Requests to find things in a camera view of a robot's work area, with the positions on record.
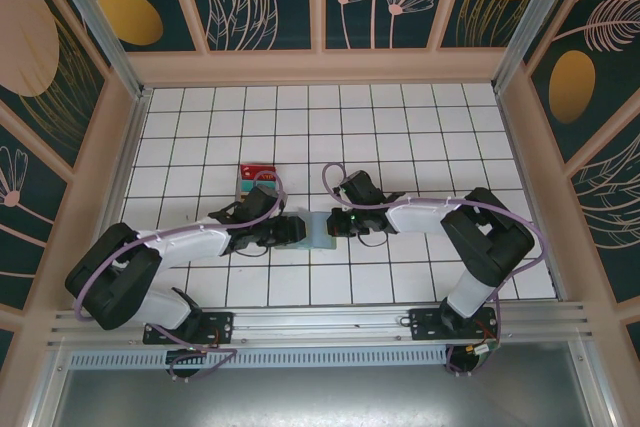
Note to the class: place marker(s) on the green card holder wallet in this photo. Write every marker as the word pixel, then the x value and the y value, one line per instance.
pixel 317 229

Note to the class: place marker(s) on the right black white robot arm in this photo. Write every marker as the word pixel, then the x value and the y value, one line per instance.
pixel 415 219

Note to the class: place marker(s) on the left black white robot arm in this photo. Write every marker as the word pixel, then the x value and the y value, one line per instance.
pixel 190 247

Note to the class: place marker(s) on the teal card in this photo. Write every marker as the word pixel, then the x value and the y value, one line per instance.
pixel 247 186

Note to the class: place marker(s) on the red card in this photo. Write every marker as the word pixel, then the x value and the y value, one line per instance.
pixel 250 169

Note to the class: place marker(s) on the grey metal sheet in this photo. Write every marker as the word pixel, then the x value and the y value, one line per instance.
pixel 320 397

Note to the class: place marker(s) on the aluminium mounting rail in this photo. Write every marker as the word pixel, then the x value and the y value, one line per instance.
pixel 320 322

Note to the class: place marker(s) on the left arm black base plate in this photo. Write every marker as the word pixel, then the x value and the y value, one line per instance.
pixel 220 327

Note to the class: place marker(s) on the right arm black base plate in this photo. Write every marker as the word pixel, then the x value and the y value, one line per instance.
pixel 425 327

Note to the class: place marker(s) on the aluminium table edge rail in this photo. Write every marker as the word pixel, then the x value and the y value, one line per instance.
pixel 129 147
pixel 516 147

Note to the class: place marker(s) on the aluminium frame post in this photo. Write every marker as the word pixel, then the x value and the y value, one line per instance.
pixel 100 27
pixel 540 12

